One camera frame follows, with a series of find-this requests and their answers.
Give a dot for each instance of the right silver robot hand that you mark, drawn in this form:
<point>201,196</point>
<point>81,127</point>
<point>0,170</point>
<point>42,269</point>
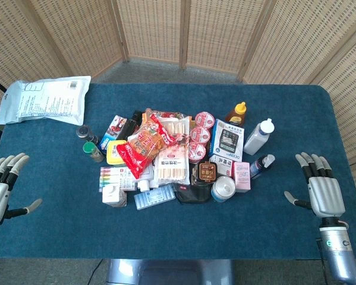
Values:
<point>324,193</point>

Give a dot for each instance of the small dark spray bottle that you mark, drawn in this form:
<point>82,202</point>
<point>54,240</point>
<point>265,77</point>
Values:
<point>261,166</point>

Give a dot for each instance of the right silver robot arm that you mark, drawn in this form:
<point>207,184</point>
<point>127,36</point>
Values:
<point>339,252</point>

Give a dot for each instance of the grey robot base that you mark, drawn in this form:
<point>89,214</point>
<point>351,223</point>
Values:
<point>170,271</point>

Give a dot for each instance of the white plastic squeeze bottle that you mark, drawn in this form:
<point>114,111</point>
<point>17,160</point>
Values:
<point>258,136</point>

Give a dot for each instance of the silver tin can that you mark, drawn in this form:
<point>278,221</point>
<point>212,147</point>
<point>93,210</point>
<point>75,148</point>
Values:
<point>223,188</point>

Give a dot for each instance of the green cap spice jar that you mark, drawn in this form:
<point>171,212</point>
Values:
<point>92,151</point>

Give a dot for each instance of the black cap spice jar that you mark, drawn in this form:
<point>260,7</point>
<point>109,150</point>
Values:
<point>87,133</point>

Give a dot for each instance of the honey bottle with yellow cap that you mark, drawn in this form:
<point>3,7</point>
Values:
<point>236,114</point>

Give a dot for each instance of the pink white carton box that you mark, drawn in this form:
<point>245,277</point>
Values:
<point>242,177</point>

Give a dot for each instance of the large white plastic bag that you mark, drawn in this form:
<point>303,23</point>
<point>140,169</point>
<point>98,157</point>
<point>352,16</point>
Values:
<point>44,99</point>

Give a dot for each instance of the white red medicine box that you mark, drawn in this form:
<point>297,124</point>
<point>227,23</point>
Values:
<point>222,167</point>

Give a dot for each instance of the blue white calculator box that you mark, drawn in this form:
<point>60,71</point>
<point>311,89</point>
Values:
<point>227,140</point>

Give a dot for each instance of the white carton with round print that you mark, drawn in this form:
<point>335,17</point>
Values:
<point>113,196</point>

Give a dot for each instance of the brown black sauce cup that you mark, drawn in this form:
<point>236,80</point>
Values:
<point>207,172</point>

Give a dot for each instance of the coloured markers pack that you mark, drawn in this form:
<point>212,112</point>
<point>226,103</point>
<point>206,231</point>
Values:
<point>115,178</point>

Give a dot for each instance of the yellow lidded container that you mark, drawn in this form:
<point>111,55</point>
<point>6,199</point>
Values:
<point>113,153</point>

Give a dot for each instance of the black zip pouch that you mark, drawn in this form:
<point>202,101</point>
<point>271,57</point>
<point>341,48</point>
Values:
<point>194,194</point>

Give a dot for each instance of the blue red white box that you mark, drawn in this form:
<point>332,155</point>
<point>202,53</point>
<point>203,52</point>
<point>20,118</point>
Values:
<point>113,130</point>

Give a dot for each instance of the red white round cup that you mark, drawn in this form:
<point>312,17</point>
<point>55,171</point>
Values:
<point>200,134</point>
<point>197,151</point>
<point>204,119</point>

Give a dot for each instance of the black rectangular packet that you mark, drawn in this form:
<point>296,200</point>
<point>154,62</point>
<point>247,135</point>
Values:
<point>130,126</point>

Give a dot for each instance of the blue carpet table mat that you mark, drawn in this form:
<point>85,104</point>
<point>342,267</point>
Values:
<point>177,228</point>

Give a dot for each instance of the red orange snack bag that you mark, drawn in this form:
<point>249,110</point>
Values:
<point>142,150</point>

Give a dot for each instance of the disposable chopsticks pack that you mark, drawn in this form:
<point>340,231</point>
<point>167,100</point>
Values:
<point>171,167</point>

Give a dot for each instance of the clear blue plastic pack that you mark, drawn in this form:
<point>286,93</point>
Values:
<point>155,196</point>

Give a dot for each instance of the wooden sticks clear pack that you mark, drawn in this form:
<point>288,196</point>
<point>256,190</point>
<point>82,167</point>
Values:
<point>177,127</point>

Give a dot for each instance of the woven bamboo folding screen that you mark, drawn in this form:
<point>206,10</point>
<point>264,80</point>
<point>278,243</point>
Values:
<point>177,32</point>

